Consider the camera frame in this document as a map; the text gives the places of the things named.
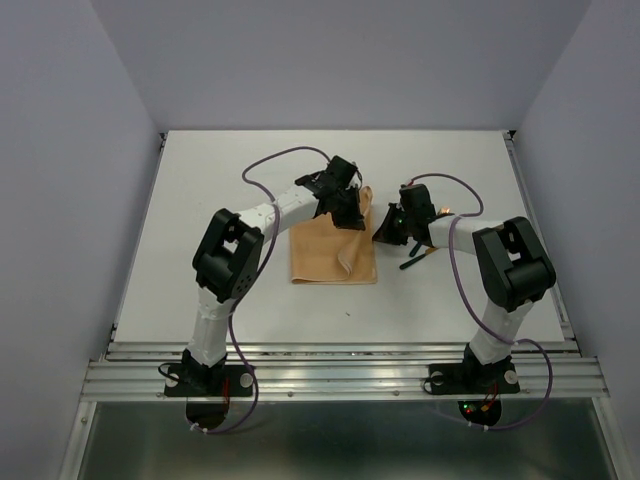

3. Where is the peach cloth napkin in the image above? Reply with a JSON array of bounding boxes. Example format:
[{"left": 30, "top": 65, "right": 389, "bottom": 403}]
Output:
[{"left": 289, "top": 186, "right": 377, "bottom": 285}]

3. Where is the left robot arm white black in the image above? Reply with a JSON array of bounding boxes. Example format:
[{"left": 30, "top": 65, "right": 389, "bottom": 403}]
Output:
[{"left": 166, "top": 156, "right": 365, "bottom": 394}]

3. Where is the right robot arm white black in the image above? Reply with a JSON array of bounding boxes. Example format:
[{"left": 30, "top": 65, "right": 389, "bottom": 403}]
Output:
[{"left": 373, "top": 184, "right": 556, "bottom": 390}]

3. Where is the gold fork black handle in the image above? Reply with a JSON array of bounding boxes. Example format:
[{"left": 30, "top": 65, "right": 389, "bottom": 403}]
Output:
[{"left": 409, "top": 207, "right": 452, "bottom": 258}]

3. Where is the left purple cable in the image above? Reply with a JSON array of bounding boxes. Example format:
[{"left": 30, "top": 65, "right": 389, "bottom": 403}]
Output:
[{"left": 189, "top": 145, "right": 331, "bottom": 435}]

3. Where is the purple cable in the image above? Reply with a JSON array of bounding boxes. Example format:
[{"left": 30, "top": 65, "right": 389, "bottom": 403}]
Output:
[
  {"left": 189, "top": 145, "right": 331, "bottom": 435},
  {"left": 407, "top": 172, "right": 555, "bottom": 434}
]

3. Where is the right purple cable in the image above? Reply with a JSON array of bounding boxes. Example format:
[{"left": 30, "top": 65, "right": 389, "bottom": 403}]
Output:
[{"left": 407, "top": 172, "right": 555, "bottom": 434}]

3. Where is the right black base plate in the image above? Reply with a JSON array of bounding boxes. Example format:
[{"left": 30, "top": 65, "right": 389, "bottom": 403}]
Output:
[{"left": 422, "top": 362, "right": 520, "bottom": 396}]

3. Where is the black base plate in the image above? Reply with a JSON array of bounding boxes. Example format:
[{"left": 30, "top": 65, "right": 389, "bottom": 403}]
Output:
[
  {"left": 158, "top": 363, "right": 254, "bottom": 398},
  {"left": 422, "top": 362, "right": 520, "bottom": 396}
]

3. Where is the aluminium rail frame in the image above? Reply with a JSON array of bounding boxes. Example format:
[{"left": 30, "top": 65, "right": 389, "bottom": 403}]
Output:
[{"left": 61, "top": 130, "right": 629, "bottom": 479}]

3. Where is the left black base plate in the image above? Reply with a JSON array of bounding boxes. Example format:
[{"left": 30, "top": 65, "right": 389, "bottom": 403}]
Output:
[{"left": 158, "top": 363, "right": 254, "bottom": 398}]

